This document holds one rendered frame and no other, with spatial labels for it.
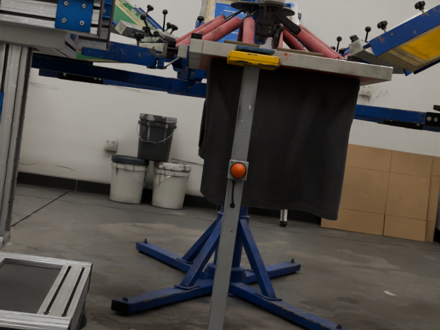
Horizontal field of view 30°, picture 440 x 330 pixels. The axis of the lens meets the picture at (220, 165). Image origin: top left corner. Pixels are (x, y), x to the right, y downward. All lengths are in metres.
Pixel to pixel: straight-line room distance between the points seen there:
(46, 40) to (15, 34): 0.08
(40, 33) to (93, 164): 4.92
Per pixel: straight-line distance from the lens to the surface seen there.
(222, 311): 2.20
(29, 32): 2.25
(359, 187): 7.14
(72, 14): 2.14
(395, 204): 7.20
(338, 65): 2.38
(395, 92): 7.28
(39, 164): 7.19
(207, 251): 3.62
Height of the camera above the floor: 0.77
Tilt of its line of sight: 3 degrees down
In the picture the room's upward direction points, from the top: 8 degrees clockwise
